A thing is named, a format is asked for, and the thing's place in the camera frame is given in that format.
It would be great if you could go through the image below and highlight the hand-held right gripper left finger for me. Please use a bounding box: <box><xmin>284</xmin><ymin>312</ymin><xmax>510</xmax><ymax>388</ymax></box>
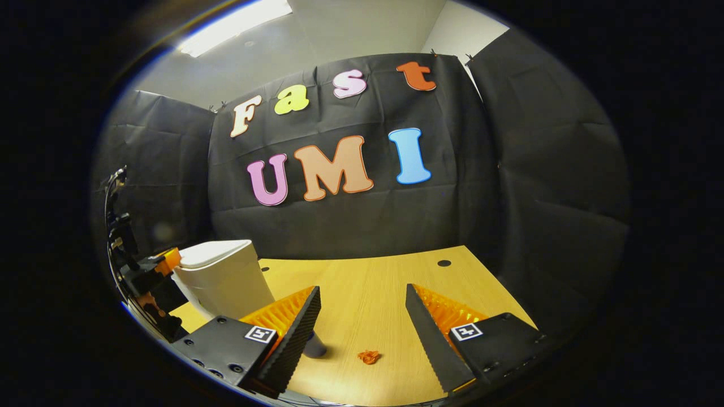
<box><xmin>170</xmin><ymin>285</ymin><xmax>322</xmax><ymax>396</ymax></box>

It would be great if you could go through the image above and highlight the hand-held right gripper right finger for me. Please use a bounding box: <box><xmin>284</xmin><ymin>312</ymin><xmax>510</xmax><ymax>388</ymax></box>
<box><xmin>405</xmin><ymin>283</ymin><xmax>546</xmax><ymax>393</ymax></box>

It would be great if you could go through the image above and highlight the blue pop can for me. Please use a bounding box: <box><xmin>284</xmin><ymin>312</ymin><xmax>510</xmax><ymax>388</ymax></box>
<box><xmin>303</xmin><ymin>331</ymin><xmax>327</xmax><ymax>359</ymax></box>

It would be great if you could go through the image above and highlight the white desktop garbage bin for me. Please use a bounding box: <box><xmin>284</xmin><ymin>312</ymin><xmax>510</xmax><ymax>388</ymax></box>
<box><xmin>171</xmin><ymin>240</ymin><xmax>276</xmax><ymax>323</ymax></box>

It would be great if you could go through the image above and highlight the wooden desktop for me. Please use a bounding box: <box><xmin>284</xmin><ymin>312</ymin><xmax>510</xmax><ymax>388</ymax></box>
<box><xmin>170</xmin><ymin>245</ymin><xmax>538</xmax><ymax>406</ymax></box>

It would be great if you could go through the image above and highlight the black backdrop cloth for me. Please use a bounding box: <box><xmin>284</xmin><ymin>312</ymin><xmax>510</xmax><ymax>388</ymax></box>
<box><xmin>90</xmin><ymin>28</ymin><xmax>631</xmax><ymax>340</ymax></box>

